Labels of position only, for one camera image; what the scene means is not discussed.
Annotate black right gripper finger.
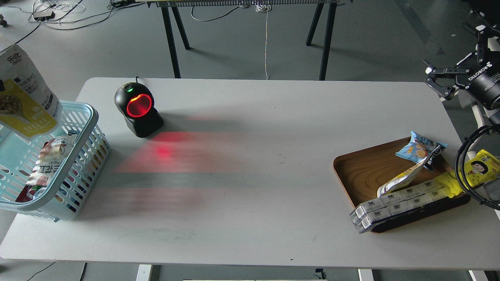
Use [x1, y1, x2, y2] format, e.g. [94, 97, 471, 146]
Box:
[422, 59, 471, 98]
[463, 23, 500, 65]

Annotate snack bag in basket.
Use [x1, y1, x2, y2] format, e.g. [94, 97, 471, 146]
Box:
[16, 133, 78, 203]

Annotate black trestle table legs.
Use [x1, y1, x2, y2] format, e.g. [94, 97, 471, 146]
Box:
[148, 0, 340, 81]

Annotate floor cables and adapter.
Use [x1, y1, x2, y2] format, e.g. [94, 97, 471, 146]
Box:
[0, 0, 137, 53]

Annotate wooden tray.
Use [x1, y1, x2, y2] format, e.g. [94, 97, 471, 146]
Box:
[333, 137, 470, 233]

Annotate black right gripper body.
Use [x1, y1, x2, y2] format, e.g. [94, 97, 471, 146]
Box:
[455, 52, 500, 110]

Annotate white hanging cord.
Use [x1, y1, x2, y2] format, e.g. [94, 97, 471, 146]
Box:
[256, 3, 272, 80]

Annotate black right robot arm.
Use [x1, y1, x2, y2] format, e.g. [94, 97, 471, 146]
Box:
[425, 23, 500, 126]

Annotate black barcode scanner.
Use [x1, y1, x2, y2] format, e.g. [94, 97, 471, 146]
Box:
[114, 76, 164, 138]

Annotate white boxed snack pack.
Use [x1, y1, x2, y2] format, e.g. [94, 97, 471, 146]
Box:
[349, 180, 448, 233]

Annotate light blue plastic basket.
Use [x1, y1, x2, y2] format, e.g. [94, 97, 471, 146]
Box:
[0, 101, 110, 222]

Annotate yellow cartoon snack bag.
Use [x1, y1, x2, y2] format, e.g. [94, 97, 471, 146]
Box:
[433, 149, 500, 198]

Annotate blue snack packet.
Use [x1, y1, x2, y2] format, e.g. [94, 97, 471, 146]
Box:
[395, 130, 448, 171]

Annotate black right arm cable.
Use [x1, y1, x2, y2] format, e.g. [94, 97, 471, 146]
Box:
[455, 125, 500, 211]

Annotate yellow white snack pouch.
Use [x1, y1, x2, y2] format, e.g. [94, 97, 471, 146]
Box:
[0, 44, 61, 141]

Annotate yellow white standing pouch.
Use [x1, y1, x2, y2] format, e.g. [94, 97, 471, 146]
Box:
[377, 149, 435, 197]

